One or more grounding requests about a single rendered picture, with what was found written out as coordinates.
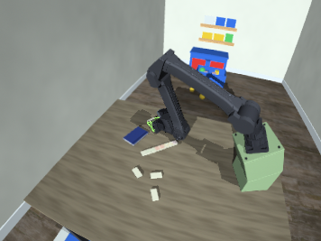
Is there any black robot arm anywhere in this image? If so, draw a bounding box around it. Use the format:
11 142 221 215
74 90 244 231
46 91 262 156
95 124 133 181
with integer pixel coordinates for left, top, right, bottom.
146 49 269 154

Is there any white domino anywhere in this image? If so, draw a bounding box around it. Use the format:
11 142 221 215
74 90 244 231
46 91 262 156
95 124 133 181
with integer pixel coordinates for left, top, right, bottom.
151 172 162 179
133 168 142 179
168 140 178 147
141 149 151 156
150 146 161 153
159 143 170 150
151 189 159 201

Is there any blue flat rectangular pad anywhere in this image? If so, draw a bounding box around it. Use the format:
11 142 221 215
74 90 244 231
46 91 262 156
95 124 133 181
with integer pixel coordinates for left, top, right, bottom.
124 126 149 145

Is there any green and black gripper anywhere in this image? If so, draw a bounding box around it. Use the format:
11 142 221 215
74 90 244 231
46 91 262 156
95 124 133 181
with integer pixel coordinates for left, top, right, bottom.
147 117 166 133

